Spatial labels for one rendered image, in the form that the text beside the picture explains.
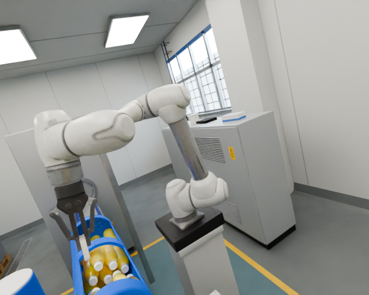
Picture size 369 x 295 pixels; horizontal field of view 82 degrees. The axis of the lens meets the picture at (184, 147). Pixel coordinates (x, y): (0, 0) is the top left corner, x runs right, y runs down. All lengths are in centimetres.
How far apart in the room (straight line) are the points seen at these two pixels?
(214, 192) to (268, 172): 127
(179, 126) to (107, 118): 59
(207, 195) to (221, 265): 52
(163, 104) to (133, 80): 529
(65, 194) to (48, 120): 21
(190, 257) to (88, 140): 104
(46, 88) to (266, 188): 529
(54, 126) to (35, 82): 554
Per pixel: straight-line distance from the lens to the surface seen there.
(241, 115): 236
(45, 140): 67
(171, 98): 102
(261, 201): 244
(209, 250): 148
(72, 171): 68
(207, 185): 123
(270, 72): 335
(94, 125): 56
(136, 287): 97
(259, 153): 231
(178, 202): 134
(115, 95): 614
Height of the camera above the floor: 180
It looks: 12 degrees down
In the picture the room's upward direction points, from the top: 17 degrees counter-clockwise
